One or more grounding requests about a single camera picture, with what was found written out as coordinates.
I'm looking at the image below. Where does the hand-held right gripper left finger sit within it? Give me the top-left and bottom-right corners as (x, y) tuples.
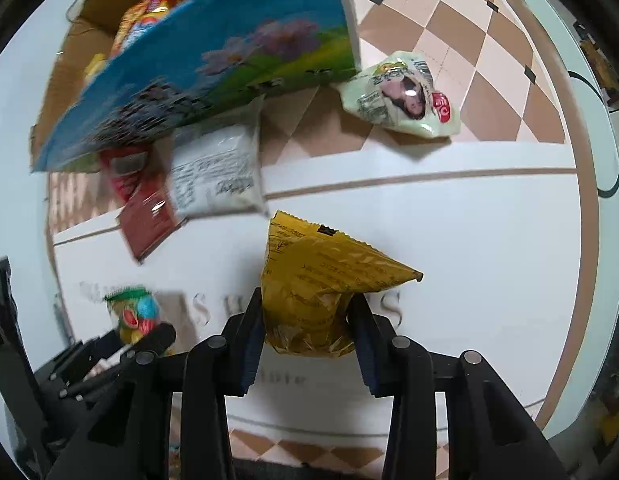
(47, 287), (265, 480)

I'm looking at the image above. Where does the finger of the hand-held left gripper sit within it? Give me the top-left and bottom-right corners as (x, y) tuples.
(34, 330), (128, 401)
(122, 324), (178, 358)

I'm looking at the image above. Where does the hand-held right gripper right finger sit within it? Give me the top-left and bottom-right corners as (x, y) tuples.
(347, 292), (555, 480)

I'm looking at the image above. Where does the green candy packet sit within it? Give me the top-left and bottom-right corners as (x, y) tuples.
(104, 285), (163, 346)

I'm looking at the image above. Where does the yellow snack packet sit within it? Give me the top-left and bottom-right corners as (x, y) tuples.
(260, 210), (424, 358)

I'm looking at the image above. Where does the printed cardboard box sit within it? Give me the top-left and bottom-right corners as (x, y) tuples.
(30, 0), (363, 173)

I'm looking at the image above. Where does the yellow red noodle packet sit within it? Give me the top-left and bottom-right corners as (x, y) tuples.
(110, 0), (195, 56)

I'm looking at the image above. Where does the dark red flat packet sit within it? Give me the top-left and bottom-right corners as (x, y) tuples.
(116, 180), (190, 263)

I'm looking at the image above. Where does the checkered table cover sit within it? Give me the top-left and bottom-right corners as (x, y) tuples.
(44, 0), (590, 478)

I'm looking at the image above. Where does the white snack packet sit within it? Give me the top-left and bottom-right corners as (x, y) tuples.
(167, 95), (270, 221)

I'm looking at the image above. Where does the red windowed snack packet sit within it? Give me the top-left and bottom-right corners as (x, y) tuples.
(98, 142), (158, 206)

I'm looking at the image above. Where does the cream cartoon snack packet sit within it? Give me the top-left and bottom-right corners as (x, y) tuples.
(337, 50), (461, 138)

